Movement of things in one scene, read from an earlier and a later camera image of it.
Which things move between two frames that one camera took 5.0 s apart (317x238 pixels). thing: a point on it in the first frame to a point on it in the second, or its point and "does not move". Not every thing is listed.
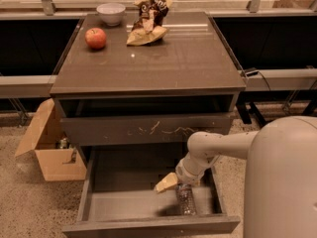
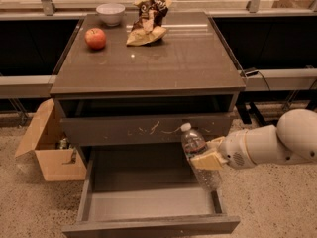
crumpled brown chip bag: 149,25 does not move
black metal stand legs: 243,110 does not move
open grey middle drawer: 118,196 does not move
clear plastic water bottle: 186,198 to 206,168
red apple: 95,38 does not move
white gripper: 183,174 to 234,148
